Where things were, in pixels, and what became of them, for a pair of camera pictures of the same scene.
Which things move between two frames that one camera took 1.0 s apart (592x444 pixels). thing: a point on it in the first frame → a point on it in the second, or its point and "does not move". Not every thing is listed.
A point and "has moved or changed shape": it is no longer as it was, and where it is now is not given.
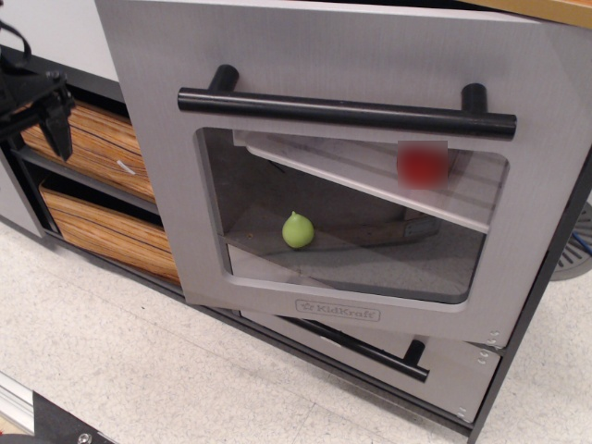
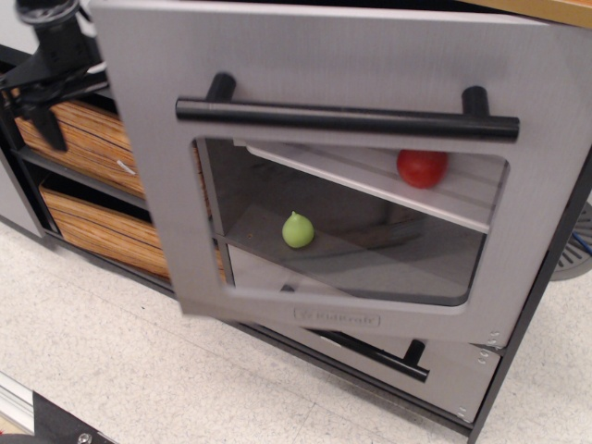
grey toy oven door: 403,233 has moved or changed shape
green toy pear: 297,230 does not move
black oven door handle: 468,117 has moved or changed shape
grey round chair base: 576,260 does not move
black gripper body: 21,90 → 58,70
